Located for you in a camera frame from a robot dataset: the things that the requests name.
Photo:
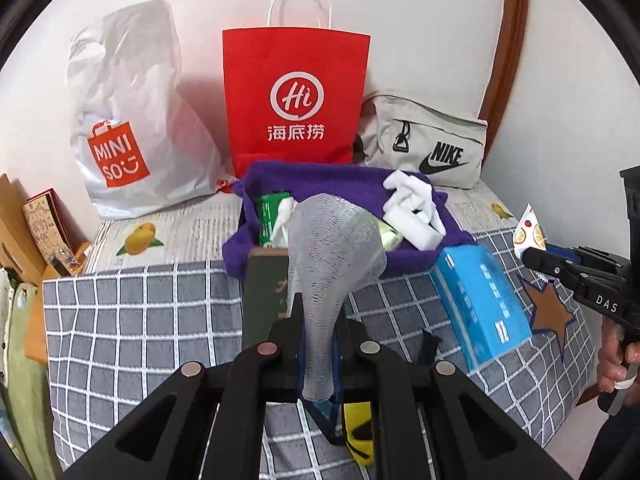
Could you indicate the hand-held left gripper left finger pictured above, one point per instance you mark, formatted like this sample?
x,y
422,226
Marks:
x,y
287,345

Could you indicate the white plastic shopping bag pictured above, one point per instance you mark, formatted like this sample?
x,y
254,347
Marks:
x,y
130,85

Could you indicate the blue cardboard box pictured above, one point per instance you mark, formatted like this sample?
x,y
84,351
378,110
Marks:
x,y
475,305

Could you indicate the orange print white packet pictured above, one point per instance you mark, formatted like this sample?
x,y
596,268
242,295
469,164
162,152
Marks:
x,y
530,227

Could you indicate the dark green book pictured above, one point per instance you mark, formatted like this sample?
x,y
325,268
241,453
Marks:
x,y
265,300

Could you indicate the white sock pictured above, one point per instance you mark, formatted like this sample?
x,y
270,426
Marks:
x,y
405,190

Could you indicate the grey checked blanket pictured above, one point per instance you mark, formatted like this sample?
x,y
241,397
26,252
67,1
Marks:
x,y
150,320

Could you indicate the yellow and black object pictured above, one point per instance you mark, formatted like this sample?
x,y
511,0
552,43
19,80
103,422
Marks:
x,y
357,430

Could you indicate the pale green packet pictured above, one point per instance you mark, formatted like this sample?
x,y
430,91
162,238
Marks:
x,y
391,236

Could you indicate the red paper bag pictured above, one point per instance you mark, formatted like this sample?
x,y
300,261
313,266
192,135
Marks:
x,y
300,60

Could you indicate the green tissue pack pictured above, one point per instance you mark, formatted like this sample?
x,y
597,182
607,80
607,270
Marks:
x,y
267,215

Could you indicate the person's right hand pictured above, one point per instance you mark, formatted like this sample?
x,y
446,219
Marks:
x,y
607,355

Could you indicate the light green cloth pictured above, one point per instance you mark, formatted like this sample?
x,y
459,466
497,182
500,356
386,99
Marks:
x,y
25,400

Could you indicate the brown cardboard box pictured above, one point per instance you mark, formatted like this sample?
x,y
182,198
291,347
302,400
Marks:
x,y
10,230

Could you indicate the white cloth with black spots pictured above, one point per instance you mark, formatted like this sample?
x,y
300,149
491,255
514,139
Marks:
x,y
5,310

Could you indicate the purple fleece basket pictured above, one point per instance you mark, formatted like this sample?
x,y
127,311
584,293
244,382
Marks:
x,y
310,175

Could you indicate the person's dark trousers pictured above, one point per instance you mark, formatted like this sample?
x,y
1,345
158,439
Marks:
x,y
625,450

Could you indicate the brown wooden headboard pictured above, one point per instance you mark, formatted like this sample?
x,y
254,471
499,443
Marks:
x,y
510,35

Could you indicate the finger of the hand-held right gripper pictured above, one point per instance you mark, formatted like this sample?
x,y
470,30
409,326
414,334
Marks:
x,y
552,267
595,259

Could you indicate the beige crossbody bag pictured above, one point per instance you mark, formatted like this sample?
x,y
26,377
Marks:
x,y
440,130

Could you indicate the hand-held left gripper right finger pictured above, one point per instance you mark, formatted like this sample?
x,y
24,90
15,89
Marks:
x,y
352,355

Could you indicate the white foam mesh net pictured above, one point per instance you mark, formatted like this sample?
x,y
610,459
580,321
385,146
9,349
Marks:
x,y
330,250

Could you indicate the fruit print bedsheet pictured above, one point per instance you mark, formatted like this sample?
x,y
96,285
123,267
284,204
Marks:
x,y
190,230

